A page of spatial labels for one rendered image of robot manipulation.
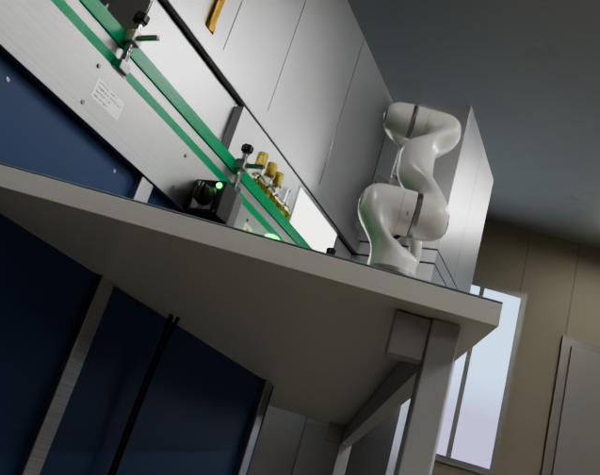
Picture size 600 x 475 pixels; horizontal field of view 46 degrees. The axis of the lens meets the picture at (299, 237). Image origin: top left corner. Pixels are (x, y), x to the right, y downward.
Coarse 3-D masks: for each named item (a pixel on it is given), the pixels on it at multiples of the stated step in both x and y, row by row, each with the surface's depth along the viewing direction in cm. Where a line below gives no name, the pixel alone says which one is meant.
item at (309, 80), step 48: (144, 0) 181; (192, 0) 194; (240, 0) 215; (288, 0) 241; (336, 0) 274; (144, 48) 179; (192, 48) 197; (240, 48) 218; (288, 48) 245; (336, 48) 279; (192, 96) 199; (240, 96) 217; (288, 96) 248; (336, 96) 283; (384, 96) 330; (288, 144) 247; (336, 144) 288; (336, 192) 293
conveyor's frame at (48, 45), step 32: (0, 0) 104; (32, 0) 110; (0, 32) 105; (32, 32) 110; (64, 32) 116; (32, 64) 111; (64, 64) 117; (96, 64) 123; (64, 96) 117; (96, 96) 124; (128, 96) 131; (96, 128) 125; (128, 128) 132; (160, 128) 140; (128, 160) 133; (160, 160) 141; (192, 160) 151; (160, 192) 144; (256, 224) 177
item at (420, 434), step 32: (416, 320) 97; (384, 352) 98; (416, 352) 96; (448, 352) 95; (384, 384) 143; (416, 384) 95; (448, 384) 94; (384, 416) 149; (416, 416) 92; (416, 448) 91
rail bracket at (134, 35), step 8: (136, 16) 131; (144, 16) 132; (136, 24) 131; (144, 24) 132; (128, 32) 130; (136, 32) 130; (128, 40) 130; (136, 40) 130; (144, 40) 129; (152, 40) 129; (128, 48) 130; (128, 56) 130; (112, 64) 128; (120, 64) 127; (120, 72) 128; (128, 72) 129
